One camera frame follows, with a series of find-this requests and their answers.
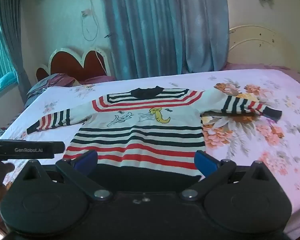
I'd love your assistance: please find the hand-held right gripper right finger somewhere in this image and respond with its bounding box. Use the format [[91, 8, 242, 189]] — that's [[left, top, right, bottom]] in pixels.
[[180, 150, 278, 203]]

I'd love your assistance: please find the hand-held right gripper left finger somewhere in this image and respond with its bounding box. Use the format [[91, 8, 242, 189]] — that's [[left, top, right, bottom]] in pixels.
[[14, 150, 113, 203]]

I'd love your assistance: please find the striped knit sweater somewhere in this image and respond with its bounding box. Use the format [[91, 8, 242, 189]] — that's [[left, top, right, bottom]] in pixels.
[[26, 86, 283, 183]]

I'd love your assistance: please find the floral bed sheet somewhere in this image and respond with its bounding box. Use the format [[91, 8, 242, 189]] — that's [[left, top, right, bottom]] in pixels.
[[0, 69, 300, 233]]

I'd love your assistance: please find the pink satin pillow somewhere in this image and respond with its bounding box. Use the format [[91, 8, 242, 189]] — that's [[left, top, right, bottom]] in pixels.
[[79, 76, 115, 85]]

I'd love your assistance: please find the red heart-shaped headboard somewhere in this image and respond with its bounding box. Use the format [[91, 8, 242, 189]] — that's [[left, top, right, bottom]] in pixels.
[[36, 46, 113, 83]]

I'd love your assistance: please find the pink bed cover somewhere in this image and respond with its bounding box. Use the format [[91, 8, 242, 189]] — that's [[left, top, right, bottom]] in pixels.
[[224, 62, 300, 80]]

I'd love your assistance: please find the grey curtain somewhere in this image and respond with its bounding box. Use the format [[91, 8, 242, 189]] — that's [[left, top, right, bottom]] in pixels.
[[0, 0, 32, 105]]

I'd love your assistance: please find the cream curved headboard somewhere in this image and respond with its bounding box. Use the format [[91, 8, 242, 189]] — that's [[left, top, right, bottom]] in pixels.
[[227, 24, 300, 68]]

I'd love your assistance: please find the blue curtain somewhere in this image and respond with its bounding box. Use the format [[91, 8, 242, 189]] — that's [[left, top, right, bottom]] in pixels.
[[102, 0, 230, 79]]

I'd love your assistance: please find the white hanging wall cable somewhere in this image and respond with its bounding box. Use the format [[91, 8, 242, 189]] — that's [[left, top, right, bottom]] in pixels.
[[81, 0, 101, 42]]

